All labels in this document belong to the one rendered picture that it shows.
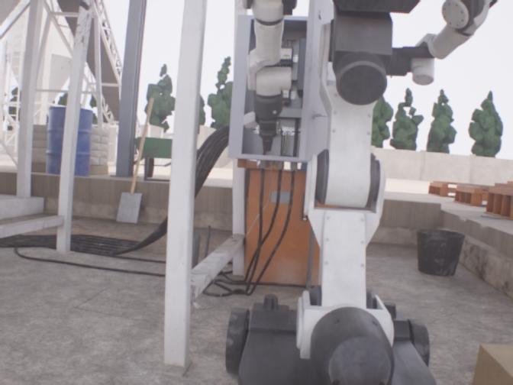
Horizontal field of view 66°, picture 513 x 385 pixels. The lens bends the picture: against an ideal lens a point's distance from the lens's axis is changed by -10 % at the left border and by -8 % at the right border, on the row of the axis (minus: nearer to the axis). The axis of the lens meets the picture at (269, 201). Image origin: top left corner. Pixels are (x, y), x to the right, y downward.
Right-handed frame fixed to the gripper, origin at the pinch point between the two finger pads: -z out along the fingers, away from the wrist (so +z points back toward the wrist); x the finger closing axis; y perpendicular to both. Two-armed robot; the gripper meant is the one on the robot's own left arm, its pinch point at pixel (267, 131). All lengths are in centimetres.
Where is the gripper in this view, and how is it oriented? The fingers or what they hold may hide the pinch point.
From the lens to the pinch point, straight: 139.6
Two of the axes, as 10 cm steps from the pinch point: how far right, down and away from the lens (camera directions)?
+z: 0.1, -5.1, -8.6
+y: -10.0, 0.0, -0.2
